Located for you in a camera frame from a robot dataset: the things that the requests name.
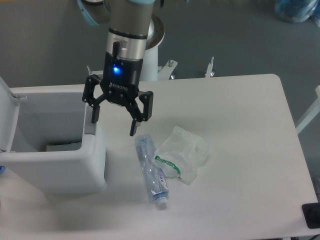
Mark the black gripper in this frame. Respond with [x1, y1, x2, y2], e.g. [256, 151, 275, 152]
[82, 52, 154, 137]

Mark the grey trash can push button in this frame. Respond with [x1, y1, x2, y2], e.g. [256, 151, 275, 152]
[83, 106, 97, 136]

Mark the white trash can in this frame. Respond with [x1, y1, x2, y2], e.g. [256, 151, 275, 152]
[0, 85, 106, 194]

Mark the white trash can lid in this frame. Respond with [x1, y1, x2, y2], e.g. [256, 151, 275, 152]
[0, 77, 20, 152]

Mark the crumpled clear plastic bag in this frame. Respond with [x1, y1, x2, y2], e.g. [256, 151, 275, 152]
[152, 126, 210, 185]

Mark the crushed clear plastic bottle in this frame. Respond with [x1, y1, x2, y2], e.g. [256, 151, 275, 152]
[134, 134, 169, 210]

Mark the blue plastic bag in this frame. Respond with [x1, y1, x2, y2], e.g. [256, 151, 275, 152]
[274, 0, 320, 24]

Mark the black device at table edge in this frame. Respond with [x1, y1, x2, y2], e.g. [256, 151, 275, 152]
[301, 202, 320, 229]

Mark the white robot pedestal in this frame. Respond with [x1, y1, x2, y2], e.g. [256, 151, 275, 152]
[140, 46, 159, 82]

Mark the white metal table frame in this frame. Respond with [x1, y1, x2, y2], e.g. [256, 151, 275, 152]
[87, 56, 215, 81]

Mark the white frame bar right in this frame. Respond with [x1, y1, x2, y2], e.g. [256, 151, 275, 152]
[295, 85, 320, 135]

